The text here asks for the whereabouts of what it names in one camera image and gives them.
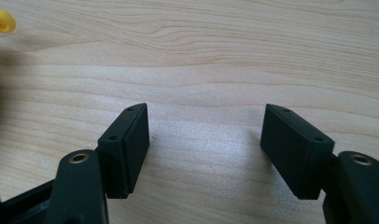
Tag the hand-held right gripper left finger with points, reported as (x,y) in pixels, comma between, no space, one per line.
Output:
(125,152)

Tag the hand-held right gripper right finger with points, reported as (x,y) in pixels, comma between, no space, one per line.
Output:
(295,149)

